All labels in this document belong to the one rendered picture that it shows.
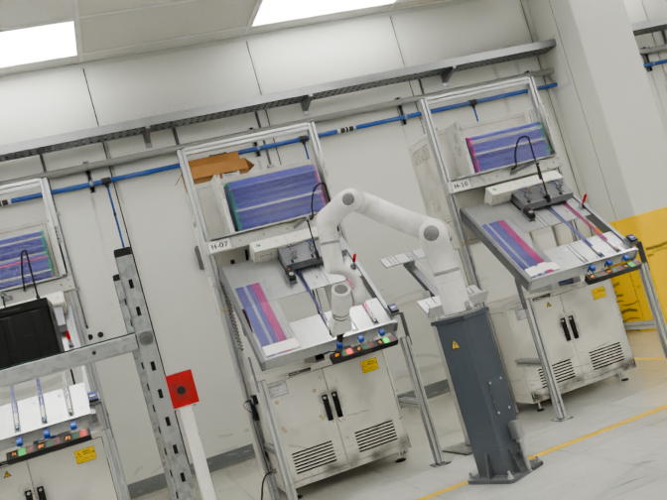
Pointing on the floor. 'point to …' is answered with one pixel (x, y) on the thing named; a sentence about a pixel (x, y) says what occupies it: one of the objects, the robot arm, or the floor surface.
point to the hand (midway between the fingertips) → (339, 337)
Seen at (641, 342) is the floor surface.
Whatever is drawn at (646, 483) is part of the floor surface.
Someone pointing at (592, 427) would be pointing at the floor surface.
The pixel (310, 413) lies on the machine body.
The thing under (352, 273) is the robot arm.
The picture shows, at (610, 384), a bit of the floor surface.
